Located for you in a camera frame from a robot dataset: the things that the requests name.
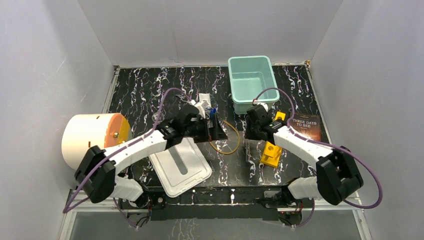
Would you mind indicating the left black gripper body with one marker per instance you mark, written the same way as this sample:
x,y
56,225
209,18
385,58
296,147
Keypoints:
x,y
215,127

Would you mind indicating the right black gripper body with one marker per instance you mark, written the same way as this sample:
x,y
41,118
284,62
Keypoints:
x,y
251,130

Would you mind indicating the small white packet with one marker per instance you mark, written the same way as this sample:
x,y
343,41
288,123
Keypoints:
x,y
204,97

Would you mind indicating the blue clip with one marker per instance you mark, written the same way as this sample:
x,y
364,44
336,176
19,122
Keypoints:
x,y
213,111

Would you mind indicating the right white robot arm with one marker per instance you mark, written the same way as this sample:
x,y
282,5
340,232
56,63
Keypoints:
x,y
337,175

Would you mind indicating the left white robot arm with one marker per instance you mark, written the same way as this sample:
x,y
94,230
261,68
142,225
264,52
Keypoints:
x,y
98,173

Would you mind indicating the tan rubber tube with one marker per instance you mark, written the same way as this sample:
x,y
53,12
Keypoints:
x,y
230,145

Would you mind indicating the yellow test tube rack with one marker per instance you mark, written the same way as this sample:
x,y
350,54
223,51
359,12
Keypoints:
x,y
271,155

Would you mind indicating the white bin lid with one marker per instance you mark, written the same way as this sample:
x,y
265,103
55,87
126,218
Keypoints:
x,y
181,167

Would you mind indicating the dark book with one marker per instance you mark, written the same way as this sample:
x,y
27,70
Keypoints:
x,y
308,125

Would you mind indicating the teal plastic bin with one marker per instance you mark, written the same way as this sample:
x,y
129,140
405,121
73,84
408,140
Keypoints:
x,y
251,77

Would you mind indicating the white and orange cylinder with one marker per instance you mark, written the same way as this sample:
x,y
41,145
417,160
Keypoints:
x,y
87,130

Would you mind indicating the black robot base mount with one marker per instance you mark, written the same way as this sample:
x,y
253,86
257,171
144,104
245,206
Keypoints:
x,y
270,203

